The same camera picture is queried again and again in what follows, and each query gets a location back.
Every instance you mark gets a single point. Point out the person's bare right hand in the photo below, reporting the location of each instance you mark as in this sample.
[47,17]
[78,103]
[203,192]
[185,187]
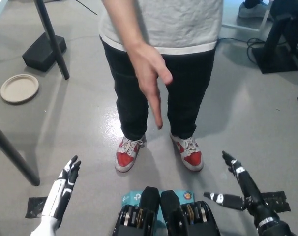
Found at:
[145,71]

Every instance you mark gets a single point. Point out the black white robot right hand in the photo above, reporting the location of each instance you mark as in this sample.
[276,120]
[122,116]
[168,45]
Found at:
[249,189]

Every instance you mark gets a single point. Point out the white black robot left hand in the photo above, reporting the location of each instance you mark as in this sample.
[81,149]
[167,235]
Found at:
[63,186]

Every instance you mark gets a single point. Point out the black robot left leg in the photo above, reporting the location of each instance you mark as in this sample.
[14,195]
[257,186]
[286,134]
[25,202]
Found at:
[149,196]

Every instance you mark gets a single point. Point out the long black tape patch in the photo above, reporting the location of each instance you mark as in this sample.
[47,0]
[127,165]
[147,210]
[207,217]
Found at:
[278,199]

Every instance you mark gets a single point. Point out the small black tape patch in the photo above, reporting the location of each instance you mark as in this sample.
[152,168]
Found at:
[36,207]

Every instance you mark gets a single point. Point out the black trousers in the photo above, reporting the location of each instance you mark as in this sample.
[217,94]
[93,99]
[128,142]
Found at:
[188,98]

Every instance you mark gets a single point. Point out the thick black table leg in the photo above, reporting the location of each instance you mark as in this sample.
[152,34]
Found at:
[13,152]

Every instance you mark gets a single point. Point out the grey t-shirt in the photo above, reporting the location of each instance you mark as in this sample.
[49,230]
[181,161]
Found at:
[183,22]

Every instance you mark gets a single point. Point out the red white left sneaker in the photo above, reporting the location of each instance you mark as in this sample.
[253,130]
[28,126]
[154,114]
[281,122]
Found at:
[189,153]

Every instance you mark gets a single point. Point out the red white sneaker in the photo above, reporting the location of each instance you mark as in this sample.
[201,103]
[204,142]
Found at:
[189,153]
[128,153]

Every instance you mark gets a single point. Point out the teal router box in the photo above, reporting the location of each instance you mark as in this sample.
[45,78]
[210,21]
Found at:
[134,195]

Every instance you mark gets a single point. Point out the red white right sneaker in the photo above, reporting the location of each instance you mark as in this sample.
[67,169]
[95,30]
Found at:
[128,153]

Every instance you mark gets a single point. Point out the thin black table leg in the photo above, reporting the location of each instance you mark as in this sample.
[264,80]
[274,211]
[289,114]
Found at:
[54,39]

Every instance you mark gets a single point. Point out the black foam block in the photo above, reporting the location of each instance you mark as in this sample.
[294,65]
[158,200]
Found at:
[40,52]

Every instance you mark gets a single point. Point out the beige paper plate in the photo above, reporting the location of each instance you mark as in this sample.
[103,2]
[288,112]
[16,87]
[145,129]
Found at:
[20,88]

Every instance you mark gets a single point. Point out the grey sneaker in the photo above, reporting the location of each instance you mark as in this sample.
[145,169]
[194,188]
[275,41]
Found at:
[249,11]

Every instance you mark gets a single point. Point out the black monitor stand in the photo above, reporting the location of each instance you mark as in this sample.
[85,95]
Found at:
[279,54]

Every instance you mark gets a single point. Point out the white metal frame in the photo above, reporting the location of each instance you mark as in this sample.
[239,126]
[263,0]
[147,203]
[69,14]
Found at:
[240,27]

